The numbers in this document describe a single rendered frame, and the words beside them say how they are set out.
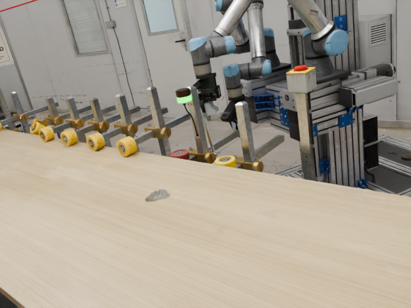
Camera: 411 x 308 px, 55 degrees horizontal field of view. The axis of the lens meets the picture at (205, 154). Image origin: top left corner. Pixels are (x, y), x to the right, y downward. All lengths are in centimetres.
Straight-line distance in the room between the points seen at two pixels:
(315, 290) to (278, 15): 378
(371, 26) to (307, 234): 158
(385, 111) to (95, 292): 362
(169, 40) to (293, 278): 471
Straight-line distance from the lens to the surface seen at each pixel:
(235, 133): 194
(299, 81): 131
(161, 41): 550
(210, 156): 170
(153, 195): 134
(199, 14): 499
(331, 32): 188
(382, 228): 105
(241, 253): 99
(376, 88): 210
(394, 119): 425
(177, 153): 168
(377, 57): 245
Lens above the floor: 148
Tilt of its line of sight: 21 degrees down
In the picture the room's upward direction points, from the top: 11 degrees counter-clockwise
